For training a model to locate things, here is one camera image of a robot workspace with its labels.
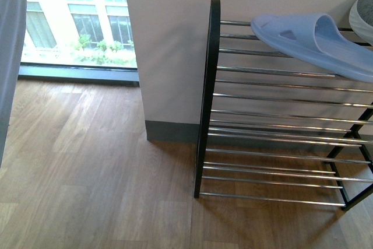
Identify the light blue slide sandal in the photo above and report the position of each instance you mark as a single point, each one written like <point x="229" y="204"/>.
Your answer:
<point x="315" y="39"/>

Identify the grey knit sneaker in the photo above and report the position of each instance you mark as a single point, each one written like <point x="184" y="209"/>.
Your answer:
<point x="360" y="19"/>

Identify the black metal shoe rack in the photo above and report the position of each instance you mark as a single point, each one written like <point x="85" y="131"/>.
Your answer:
<point x="276" y="128"/>

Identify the purple grey robot body panel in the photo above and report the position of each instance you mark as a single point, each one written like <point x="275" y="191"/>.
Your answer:
<point x="13" y="28"/>

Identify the dark window frame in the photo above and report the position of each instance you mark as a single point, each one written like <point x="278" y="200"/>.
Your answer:
<point x="97" y="75"/>

